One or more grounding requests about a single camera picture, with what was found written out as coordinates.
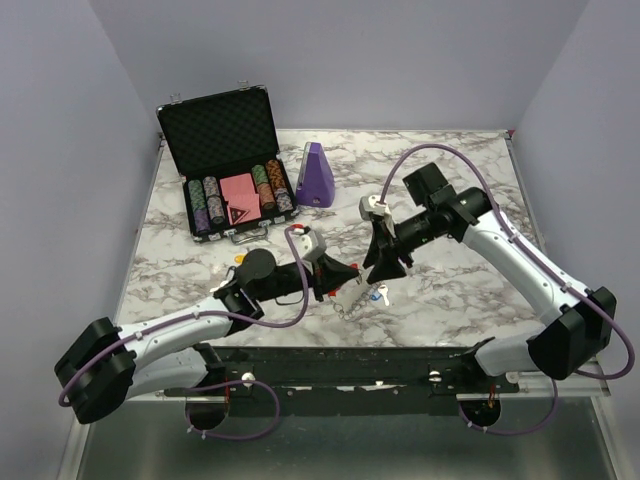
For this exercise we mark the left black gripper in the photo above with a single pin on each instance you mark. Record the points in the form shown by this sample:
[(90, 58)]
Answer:
[(329, 274)]

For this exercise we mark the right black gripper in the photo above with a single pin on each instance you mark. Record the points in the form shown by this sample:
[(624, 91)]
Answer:
[(386, 255)]

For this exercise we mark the metal key organizer red handle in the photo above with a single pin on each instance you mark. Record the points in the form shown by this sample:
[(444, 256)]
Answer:
[(351, 298)]

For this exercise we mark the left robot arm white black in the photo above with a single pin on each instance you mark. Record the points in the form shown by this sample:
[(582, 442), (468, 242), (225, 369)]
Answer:
[(104, 364)]

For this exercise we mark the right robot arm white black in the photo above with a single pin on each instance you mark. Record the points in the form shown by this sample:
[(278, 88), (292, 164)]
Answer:
[(573, 330)]

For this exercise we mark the blue tagged key on organizer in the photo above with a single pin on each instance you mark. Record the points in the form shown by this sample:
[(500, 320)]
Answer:
[(381, 294)]

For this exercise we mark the purple metronome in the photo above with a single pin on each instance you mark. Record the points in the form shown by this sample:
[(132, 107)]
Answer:
[(315, 186)]

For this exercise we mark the pink playing card deck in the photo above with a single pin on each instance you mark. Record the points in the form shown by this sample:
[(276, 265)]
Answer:
[(240, 191)]

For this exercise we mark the black poker chip case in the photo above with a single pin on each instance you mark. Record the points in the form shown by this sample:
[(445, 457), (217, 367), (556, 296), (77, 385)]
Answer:
[(224, 135)]

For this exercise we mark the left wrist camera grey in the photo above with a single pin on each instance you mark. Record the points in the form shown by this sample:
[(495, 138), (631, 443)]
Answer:
[(311, 246)]

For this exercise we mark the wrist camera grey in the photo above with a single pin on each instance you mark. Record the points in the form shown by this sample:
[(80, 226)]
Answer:
[(371, 208), (311, 246)]

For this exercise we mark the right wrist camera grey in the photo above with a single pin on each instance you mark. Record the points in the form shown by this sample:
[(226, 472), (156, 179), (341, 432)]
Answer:
[(371, 208)]

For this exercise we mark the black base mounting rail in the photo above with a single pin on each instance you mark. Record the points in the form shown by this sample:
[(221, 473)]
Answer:
[(335, 381)]

